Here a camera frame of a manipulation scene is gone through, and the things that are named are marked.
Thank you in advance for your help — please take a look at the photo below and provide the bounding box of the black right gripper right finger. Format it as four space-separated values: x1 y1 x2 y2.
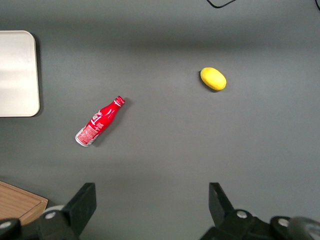
199 182 273 240

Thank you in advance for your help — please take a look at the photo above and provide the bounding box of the red cola bottle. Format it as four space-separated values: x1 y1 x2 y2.
74 95 126 148

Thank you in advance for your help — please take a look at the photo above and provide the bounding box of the wooden cutting board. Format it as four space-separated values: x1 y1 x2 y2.
0 180 49 226

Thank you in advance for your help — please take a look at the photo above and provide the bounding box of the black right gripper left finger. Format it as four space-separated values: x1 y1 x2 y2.
36 182 98 240

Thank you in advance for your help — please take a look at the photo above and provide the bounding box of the yellow lemon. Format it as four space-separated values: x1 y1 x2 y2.
199 66 228 92

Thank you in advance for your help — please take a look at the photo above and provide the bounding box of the white plastic tray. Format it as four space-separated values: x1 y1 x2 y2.
0 30 41 118

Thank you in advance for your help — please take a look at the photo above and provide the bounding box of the black cable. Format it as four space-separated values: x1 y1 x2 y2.
205 0 237 9

